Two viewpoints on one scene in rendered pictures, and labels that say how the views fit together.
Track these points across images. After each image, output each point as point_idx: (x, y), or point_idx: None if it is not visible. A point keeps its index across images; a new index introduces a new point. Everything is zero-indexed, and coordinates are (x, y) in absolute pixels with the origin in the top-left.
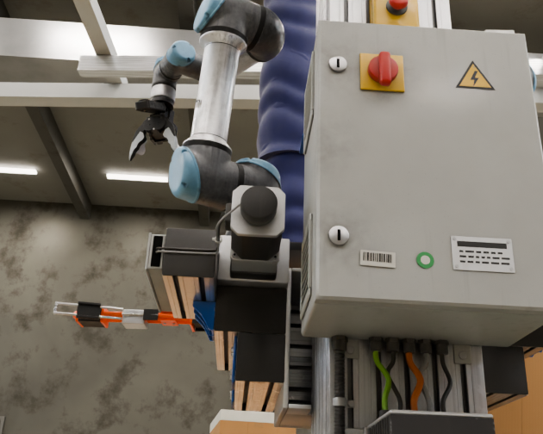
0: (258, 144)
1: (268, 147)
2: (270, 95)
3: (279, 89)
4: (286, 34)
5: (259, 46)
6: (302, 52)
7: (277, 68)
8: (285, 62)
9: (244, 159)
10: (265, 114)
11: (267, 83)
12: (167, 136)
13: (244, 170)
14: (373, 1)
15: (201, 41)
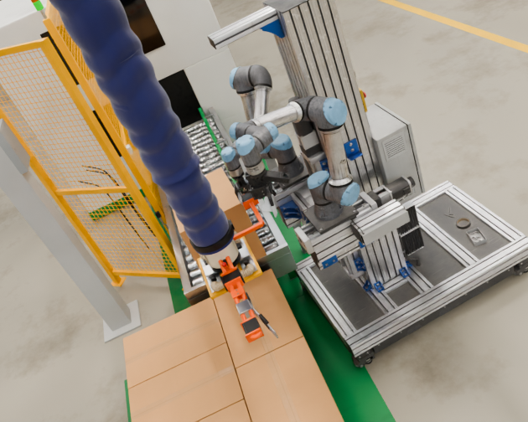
0: (177, 163)
1: (193, 162)
2: (174, 124)
3: (175, 116)
4: (152, 67)
5: None
6: None
7: (166, 100)
8: (166, 93)
9: (328, 175)
10: (178, 140)
11: (162, 114)
12: (273, 188)
13: None
14: (363, 96)
15: (338, 130)
